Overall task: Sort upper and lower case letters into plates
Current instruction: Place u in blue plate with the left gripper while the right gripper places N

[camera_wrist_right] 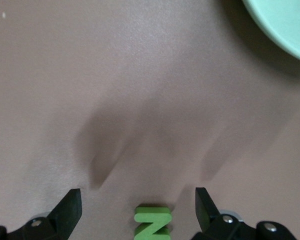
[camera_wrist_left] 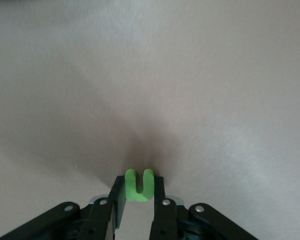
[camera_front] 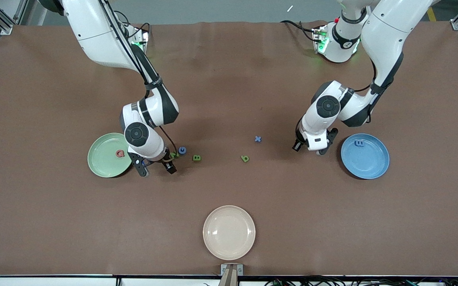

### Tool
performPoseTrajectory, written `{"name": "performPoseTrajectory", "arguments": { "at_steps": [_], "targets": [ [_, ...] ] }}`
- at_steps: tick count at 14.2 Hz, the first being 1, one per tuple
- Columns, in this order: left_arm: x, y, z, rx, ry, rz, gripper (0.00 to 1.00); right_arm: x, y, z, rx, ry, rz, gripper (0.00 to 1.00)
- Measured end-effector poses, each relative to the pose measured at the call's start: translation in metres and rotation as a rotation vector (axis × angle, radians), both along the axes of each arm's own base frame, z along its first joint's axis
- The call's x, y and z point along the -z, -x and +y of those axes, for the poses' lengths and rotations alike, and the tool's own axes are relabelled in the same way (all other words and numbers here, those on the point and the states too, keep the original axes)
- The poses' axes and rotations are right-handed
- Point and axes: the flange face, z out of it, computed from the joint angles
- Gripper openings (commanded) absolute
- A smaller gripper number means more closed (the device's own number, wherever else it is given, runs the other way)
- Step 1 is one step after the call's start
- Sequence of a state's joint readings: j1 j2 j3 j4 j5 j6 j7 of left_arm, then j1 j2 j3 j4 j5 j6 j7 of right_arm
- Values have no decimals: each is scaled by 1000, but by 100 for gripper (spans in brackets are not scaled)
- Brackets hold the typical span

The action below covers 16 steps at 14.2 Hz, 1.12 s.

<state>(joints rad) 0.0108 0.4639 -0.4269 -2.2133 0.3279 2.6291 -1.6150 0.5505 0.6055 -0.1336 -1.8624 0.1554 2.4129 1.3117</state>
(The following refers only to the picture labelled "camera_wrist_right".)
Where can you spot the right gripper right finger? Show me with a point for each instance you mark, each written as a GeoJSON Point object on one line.
{"type": "Point", "coordinates": [215, 225]}

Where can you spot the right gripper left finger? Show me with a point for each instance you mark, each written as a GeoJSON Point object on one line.
{"type": "Point", "coordinates": [60, 220]}

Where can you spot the green foam letter N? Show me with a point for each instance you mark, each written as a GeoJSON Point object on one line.
{"type": "Point", "coordinates": [152, 215]}

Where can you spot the light green plate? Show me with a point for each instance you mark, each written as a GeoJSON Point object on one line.
{"type": "Point", "coordinates": [285, 22]}

